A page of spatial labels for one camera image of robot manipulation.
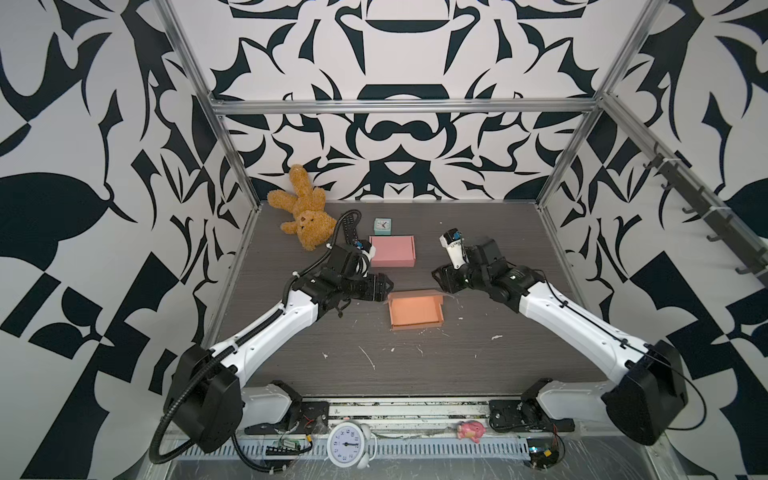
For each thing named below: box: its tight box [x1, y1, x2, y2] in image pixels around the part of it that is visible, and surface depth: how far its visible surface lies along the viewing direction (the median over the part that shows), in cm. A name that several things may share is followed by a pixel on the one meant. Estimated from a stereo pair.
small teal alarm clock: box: [373, 217, 393, 236], surface depth 113 cm
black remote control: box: [343, 213, 358, 245], surface depth 113 cm
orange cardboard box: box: [387, 289, 445, 331], surface depth 91 cm
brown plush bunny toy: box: [267, 164, 337, 251], surface depth 110 cm
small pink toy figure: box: [457, 420, 486, 443], surface depth 72 cm
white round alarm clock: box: [324, 421, 377, 469], surface depth 70 cm
